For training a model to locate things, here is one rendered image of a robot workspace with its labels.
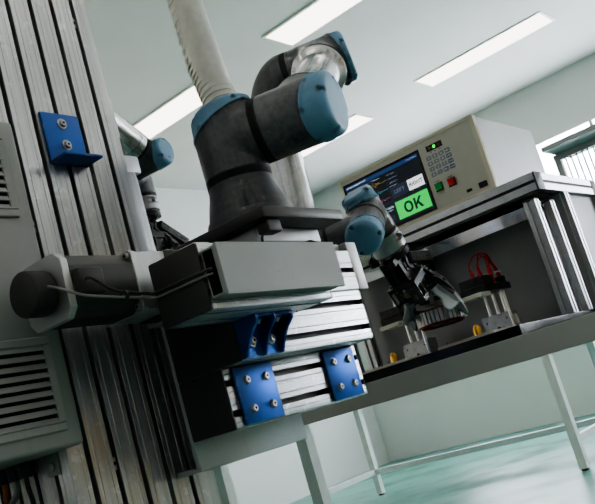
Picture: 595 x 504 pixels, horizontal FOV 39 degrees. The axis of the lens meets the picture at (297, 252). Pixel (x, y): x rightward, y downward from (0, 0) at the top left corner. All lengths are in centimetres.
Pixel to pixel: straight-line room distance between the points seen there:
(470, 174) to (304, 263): 105
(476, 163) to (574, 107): 666
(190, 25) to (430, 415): 651
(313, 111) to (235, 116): 14
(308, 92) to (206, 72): 241
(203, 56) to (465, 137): 189
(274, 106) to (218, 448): 55
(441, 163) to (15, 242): 129
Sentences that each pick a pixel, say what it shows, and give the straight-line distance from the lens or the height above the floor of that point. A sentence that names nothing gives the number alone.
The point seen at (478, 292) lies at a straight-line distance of 203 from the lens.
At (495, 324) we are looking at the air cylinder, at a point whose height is 80.
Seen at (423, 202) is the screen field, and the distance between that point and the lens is 221.
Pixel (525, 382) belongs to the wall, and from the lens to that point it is 900.
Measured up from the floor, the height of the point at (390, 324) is 88.
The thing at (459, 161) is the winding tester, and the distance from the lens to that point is 217.
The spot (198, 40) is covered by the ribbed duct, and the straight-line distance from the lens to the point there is 386.
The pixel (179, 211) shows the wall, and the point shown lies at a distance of 848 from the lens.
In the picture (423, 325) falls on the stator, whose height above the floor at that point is 83.
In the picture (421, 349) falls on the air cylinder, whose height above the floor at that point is 80.
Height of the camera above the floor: 71
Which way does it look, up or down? 11 degrees up
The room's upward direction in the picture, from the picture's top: 16 degrees counter-clockwise
